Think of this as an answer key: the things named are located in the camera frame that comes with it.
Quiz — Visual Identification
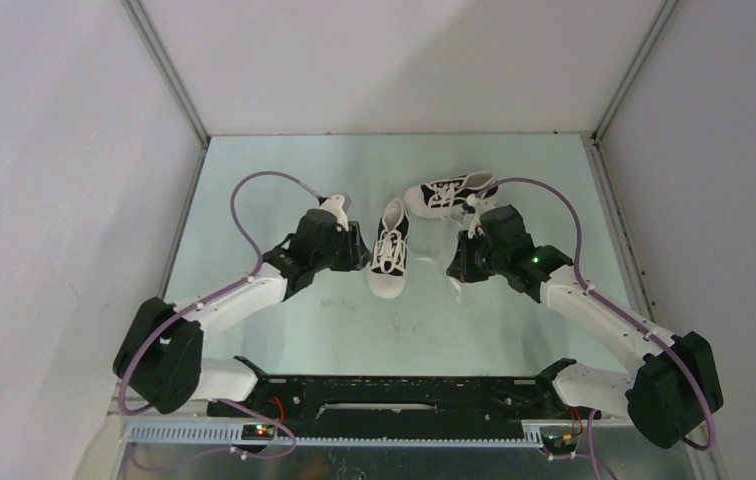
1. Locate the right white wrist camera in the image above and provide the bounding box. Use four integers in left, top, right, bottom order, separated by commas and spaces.
467, 203, 497, 238

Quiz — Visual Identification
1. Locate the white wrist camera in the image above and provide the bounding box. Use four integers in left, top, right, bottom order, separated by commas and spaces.
319, 194, 351, 231
467, 203, 497, 238

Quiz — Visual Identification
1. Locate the grey slotted cable duct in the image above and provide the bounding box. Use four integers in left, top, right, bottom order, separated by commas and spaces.
124, 422, 543, 448

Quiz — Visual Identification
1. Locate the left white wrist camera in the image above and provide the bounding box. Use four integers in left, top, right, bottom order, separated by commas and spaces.
319, 194, 351, 231

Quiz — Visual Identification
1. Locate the purple cable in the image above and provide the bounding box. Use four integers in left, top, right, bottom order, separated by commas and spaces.
116, 170, 326, 462
473, 177, 718, 480

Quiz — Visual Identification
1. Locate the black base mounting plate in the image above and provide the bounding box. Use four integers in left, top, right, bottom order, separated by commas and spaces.
243, 375, 575, 441

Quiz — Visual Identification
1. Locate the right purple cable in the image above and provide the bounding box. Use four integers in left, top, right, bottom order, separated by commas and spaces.
473, 177, 718, 480

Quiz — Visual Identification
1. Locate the black white sneaker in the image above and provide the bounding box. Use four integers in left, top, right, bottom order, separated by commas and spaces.
366, 198, 411, 299
403, 171, 500, 225

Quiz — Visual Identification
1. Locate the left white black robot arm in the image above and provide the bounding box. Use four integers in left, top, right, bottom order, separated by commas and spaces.
113, 209, 371, 417

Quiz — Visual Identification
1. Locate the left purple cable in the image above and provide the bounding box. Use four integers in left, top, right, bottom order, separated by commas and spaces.
116, 170, 326, 462

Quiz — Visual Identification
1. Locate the controller board with leds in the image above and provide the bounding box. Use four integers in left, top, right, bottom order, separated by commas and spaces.
241, 424, 277, 442
542, 434, 580, 457

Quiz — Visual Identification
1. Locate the right controller board with LEDs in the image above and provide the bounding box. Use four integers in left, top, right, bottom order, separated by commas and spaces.
542, 434, 580, 457

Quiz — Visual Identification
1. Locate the aluminium front frame rail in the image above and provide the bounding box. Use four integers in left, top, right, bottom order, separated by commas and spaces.
110, 377, 711, 425

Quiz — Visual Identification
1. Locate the left controller board with LEDs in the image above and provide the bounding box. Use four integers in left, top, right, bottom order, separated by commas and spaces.
241, 424, 277, 442

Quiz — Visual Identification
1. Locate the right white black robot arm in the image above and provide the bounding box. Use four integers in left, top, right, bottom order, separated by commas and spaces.
447, 202, 724, 449

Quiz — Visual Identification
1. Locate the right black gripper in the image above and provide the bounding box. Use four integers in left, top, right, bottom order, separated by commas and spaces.
447, 230, 509, 284

